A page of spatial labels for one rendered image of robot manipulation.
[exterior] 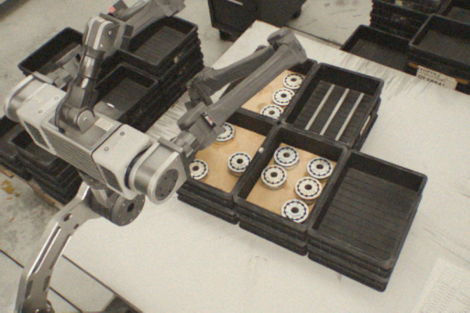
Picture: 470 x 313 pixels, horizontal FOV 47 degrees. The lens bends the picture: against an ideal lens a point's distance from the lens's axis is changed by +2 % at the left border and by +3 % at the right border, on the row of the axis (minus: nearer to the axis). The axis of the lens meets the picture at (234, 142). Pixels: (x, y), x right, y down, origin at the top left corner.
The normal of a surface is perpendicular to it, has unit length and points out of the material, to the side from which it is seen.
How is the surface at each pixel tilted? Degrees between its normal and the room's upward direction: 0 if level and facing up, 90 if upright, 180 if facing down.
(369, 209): 0
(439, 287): 0
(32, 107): 0
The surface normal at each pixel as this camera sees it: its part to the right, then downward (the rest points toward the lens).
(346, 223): -0.10, -0.63
